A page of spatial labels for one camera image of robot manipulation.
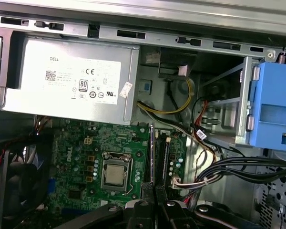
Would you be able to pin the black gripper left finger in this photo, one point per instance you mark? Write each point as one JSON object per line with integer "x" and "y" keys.
{"x": 147, "y": 210}

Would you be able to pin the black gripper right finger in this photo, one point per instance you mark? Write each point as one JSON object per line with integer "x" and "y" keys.
{"x": 162, "y": 210}

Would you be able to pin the silver CPU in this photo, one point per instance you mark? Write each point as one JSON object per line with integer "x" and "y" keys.
{"x": 115, "y": 175}

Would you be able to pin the CPU socket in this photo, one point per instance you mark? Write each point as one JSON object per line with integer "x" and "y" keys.
{"x": 116, "y": 160}

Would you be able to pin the green motherboard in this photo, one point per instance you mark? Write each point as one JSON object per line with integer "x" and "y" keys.
{"x": 71, "y": 143}

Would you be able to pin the black case fan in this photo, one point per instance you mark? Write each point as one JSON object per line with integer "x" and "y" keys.
{"x": 19, "y": 181}

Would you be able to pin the metal disk bay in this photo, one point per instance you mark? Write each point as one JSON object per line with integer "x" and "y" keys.
{"x": 243, "y": 100}

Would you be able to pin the blue disk carrier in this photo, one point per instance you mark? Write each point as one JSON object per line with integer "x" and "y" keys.
{"x": 271, "y": 119}

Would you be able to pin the grey power supply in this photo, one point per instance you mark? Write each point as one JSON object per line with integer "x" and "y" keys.
{"x": 62, "y": 78}

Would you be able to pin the black PC case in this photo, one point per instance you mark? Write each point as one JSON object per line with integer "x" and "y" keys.
{"x": 157, "y": 39}

